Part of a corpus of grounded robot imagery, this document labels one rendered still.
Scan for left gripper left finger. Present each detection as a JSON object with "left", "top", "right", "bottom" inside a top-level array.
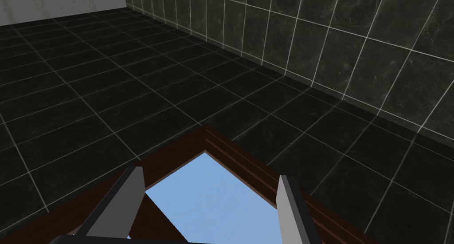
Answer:
[{"left": 75, "top": 165, "right": 146, "bottom": 239}]

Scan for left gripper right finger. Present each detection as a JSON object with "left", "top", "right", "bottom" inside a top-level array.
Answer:
[{"left": 275, "top": 174, "right": 322, "bottom": 244}]

